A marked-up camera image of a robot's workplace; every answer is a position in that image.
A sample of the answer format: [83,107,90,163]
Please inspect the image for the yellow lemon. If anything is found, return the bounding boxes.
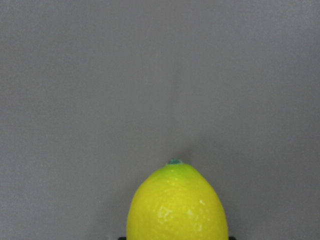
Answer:
[126,158,229,240]

